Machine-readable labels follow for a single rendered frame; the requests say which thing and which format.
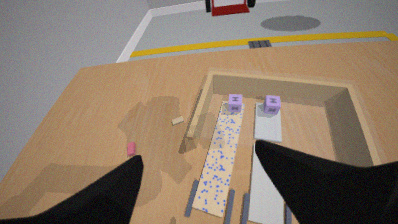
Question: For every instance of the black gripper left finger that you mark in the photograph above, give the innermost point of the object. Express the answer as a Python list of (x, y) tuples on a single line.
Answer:
[(109, 200)]

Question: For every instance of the light grey flat panel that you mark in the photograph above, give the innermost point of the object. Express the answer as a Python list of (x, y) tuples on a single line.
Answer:
[(266, 204)]

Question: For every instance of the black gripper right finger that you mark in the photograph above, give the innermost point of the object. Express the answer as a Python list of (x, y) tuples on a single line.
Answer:
[(321, 191)]

